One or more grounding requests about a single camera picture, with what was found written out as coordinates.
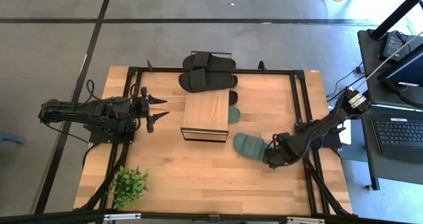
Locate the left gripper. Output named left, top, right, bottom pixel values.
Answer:
left=133, top=86, right=171, bottom=135

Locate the dark blue screen panel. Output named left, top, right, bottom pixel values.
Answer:
left=378, top=50, right=423, bottom=88

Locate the black laptop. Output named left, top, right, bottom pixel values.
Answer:
left=370, top=104, right=423, bottom=165

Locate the wooden shelf with black frame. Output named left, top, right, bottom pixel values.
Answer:
left=180, top=50, right=233, bottom=143

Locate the black pole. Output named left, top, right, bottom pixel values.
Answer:
left=369, top=0, right=423, bottom=40

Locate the black power adapter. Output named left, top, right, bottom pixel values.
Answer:
left=382, top=31, right=410, bottom=62

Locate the green artificial plant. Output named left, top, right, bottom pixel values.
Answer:
left=110, top=166, right=150, bottom=210

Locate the thin white cable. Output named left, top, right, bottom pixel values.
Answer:
left=355, top=30, right=423, bottom=91

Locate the green rubber slide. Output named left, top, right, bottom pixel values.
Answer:
left=227, top=106, right=242, bottom=124
left=233, top=133, right=274, bottom=163

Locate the white paper sheet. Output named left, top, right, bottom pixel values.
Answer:
left=340, top=128, right=352, bottom=145

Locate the black metal table frame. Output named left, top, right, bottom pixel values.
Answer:
left=0, top=59, right=423, bottom=224

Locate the black side desk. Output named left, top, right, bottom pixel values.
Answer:
left=356, top=28, right=423, bottom=191

